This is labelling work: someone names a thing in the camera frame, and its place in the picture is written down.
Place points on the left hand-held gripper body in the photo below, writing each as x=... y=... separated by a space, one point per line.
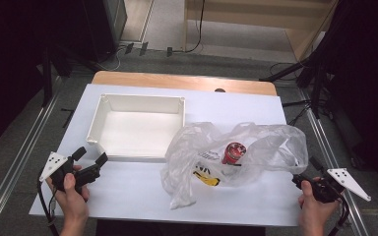
x=56 y=164

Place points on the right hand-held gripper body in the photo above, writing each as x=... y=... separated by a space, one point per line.
x=347 y=183

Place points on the clear plastic bag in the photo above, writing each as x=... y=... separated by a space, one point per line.
x=269 y=144

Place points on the white plastic box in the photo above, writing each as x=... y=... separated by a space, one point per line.
x=138 y=131

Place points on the red round tin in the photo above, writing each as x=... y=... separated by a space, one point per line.
x=234 y=152

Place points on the person's right hand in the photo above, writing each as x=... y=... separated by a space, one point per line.
x=315 y=211

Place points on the person's left hand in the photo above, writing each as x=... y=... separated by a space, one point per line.
x=72 y=203

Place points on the black tripod stand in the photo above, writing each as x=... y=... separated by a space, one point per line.
x=316 y=88

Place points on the black metal stand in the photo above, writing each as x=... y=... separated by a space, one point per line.
x=47 y=78

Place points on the yellow banana item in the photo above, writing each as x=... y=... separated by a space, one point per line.
x=210 y=179

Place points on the white printed packet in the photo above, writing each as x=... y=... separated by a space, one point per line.
x=209 y=155

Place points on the wooden table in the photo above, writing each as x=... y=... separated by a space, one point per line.
x=177 y=80

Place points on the black curtain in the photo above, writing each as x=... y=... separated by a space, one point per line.
x=13 y=49
x=367 y=65

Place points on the black plug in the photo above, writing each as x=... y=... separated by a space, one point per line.
x=169 y=51

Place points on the dark cabinet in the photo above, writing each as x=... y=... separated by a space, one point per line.
x=105 y=26

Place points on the light wooden shelf unit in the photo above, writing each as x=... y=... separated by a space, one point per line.
x=242 y=10

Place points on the metal floor rail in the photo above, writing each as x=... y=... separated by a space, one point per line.
x=16 y=167
x=328 y=154

